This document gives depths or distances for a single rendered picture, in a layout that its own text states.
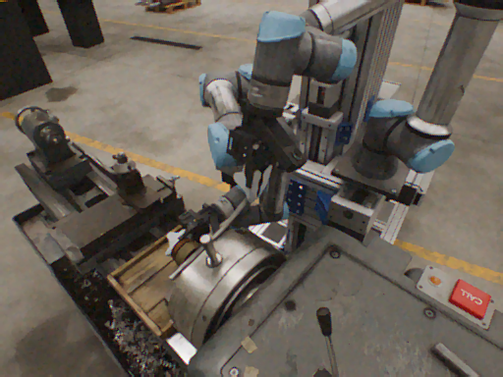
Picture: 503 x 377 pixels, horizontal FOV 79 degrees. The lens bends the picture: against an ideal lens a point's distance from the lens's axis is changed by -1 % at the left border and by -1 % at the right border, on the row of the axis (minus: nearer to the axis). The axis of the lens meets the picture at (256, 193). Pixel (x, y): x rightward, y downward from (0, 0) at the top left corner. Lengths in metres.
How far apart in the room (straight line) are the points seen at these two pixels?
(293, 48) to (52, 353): 2.04
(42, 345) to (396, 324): 1.99
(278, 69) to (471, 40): 0.44
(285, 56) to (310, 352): 0.50
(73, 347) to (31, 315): 0.38
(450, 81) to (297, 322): 0.63
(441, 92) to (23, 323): 2.37
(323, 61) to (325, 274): 0.41
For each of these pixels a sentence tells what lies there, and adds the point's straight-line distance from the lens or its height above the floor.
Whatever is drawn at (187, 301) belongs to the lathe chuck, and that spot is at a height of 1.18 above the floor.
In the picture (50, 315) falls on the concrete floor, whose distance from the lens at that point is 2.37.
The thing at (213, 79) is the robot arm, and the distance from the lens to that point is 1.14.
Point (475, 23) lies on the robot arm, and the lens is 0.84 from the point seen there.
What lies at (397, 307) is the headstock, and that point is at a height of 1.26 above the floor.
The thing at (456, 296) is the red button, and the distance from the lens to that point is 0.73.
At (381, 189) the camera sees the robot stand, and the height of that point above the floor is 1.16.
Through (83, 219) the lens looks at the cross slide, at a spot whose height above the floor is 0.97.
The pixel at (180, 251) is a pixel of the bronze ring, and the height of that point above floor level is 1.11.
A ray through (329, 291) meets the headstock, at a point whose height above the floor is 1.25.
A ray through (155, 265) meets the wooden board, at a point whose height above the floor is 0.88.
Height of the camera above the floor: 1.81
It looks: 43 degrees down
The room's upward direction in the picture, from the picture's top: straight up
